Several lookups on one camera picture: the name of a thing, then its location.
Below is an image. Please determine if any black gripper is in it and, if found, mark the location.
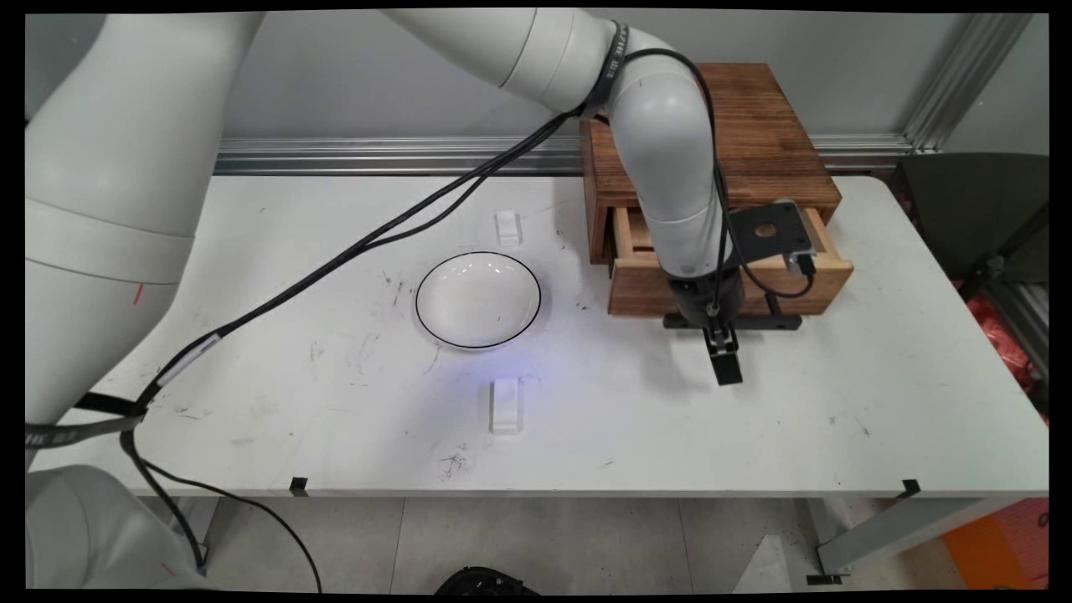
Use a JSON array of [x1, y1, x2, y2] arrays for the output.
[[667, 266, 746, 387]]

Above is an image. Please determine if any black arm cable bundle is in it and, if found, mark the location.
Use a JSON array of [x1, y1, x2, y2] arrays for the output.
[[117, 48, 817, 420]]

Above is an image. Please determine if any slanted aluminium frame post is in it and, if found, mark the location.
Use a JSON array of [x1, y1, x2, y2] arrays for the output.
[[900, 13, 1036, 153]]

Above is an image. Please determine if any black cable to floor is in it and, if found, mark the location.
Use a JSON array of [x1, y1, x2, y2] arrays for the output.
[[120, 423, 324, 592]]

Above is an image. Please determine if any large white plastic block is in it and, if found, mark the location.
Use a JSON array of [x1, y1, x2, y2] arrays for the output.
[[489, 377, 527, 436]]

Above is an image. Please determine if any red plastic bag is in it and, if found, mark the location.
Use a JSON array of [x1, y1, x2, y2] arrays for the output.
[[953, 281, 1049, 424]]

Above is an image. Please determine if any grey table leg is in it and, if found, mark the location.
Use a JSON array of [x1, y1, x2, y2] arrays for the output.
[[172, 496, 220, 574], [806, 497, 1010, 580]]

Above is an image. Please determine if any black round object on floor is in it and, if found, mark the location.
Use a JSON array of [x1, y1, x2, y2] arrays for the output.
[[434, 566, 542, 596]]

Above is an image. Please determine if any short aluminium frame rail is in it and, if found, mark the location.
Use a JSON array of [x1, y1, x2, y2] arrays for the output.
[[982, 281, 1049, 382]]

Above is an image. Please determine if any orange box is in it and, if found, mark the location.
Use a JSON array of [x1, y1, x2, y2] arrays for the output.
[[941, 498, 1049, 591]]

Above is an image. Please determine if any black chair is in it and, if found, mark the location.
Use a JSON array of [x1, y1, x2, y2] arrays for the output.
[[894, 153, 1049, 296]]

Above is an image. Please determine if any white plate with black rim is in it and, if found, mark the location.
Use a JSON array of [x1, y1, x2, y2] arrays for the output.
[[415, 251, 544, 351]]

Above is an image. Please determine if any brown wooden drawer cabinet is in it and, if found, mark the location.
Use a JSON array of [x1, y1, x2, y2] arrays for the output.
[[578, 63, 843, 265]]

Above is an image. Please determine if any black velcro cable strap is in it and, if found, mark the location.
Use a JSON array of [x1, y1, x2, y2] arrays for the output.
[[25, 392, 148, 451], [580, 20, 631, 120]]

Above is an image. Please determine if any wrist camera on black plate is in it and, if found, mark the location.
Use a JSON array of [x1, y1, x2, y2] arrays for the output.
[[725, 198, 819, 279]]

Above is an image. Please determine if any horizontal aluminium frame rail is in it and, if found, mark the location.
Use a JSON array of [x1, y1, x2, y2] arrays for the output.
[[214, 134, 914, 176]]

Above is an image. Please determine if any wooden drawer with black handle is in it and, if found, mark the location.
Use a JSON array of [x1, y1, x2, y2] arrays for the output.
[[606, 204, 856, 332]]

